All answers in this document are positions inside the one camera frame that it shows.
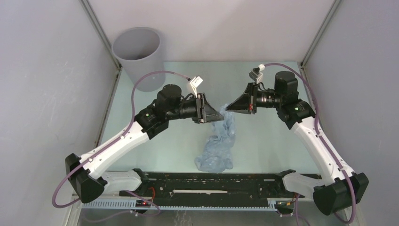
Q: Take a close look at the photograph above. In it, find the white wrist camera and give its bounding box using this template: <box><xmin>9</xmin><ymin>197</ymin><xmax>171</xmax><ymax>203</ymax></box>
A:
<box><xmin>248</xmin><ymin>64</ymin><xmax>265</xmax><ymax>84</ymax></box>
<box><xmin>187</xmin><ymin>76</ymin><xmax>203</xmax><ymax>97</ymax></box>

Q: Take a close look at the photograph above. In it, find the translucent blue trash bag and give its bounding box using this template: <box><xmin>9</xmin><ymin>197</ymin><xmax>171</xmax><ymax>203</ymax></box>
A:
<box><xmin>194</xmin><ymin>104</ymin><xmax>236</xmax><ymax>173</ymax></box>

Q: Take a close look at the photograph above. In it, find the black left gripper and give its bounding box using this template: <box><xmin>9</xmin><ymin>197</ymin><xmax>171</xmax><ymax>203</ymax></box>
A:
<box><xmin>167</xmin><ymin>93</ymin><xmax>224</xmax><ymax>124</ymax></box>

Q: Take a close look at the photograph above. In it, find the small electronics board with LEDs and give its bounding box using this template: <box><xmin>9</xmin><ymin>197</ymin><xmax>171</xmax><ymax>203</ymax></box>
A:
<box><xmin>135</xmin><ymin>201</ymin><xmax>151</xmax><ymax>208</ymax></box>

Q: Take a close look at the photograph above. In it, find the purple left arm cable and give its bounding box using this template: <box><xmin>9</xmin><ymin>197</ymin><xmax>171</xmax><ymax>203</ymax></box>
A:
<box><xmin>51</xmin><ymin>70</ymin><xmax>192</xmax><ymax>209</ymax></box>

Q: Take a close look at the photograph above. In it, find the light blue cable duct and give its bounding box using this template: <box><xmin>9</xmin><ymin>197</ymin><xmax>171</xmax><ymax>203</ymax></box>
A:
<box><xmin>81</xmin><ymin>199</ymin><xmax>278</xmax><ymax>212</ymax></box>

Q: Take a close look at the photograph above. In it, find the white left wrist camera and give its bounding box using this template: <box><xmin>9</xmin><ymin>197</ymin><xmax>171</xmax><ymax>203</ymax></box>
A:
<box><xmin>187</xmin><ymin>76</ymin><xmax>203</xmax><ymax>97</ymax></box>

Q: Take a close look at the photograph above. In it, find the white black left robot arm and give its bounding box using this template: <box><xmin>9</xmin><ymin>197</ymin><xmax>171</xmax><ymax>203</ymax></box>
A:
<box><xmin>65</xmin><ymin>84</ymin><xmax>224</xmax><ymax>203</ymax></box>

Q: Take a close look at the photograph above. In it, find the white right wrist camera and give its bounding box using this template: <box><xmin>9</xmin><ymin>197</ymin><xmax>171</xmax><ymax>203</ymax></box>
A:
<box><xmin>248</xmin><ymin>64</ymin><xmax>265</xmax><ymax>84</ymax></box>

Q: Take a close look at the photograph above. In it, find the grey plastic trash bin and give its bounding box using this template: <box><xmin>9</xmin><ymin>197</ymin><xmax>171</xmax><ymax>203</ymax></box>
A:
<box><xmin>112</xmin><ymin>27</ymin><xmax>166</xmax><ymax>92</ymax></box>

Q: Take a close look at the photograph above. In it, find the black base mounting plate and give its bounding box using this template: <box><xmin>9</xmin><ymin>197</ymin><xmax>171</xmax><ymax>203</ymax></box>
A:
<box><xmin>119</xmin><ymin>170</ymin><xmax>322</xmax><ymax>208</ymax></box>

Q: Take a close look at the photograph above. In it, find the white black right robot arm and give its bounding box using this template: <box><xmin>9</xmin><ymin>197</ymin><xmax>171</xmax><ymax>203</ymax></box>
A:
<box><xmin>248</xmin><ymin>69</ymin><xmax>369</xmax><ymax>215</ymax></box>

